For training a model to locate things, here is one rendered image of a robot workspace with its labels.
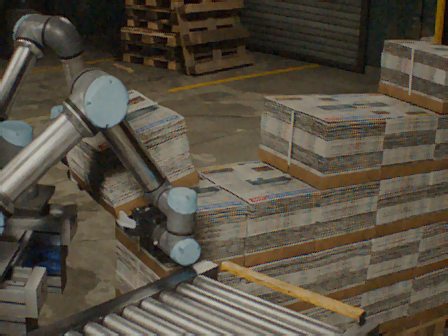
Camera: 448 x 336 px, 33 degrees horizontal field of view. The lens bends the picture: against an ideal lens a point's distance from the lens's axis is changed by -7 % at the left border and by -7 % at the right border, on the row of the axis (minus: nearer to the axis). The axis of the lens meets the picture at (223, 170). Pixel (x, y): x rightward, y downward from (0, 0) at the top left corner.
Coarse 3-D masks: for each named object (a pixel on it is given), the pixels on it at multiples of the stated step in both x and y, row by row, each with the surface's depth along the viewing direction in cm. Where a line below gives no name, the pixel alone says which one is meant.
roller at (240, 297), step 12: (204, 276) 202; (204, 288) 199; (216, 288) 197; (228, 288) 196; (240, 300) 193; (252, 300) 191; (264, 300) 191; (264, 312) 188; (276, 312) 187; (288, 312) 186; (300, 324) 182; (312, 324) 181; (324, 324) 180
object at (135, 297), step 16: (176, 272) 203; (192, 272) 204; (208, 272) 207; (144, 288) 192; (160, 288) 193; (176, 288) 197; (112, 304) 182; (128, 304) 183; (64, 320) 172; (80, 320) 173; (96, 320) 175
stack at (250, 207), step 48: (240, 192) 258; (288, 192) 260; (336, 192) 268; (384, 192) 282; (144, 240) 249; (240, 240) 251; (288, 240) 262; (384, 240) 290; (240, 288) 257; (336, 288) 283; (384, 288) 299
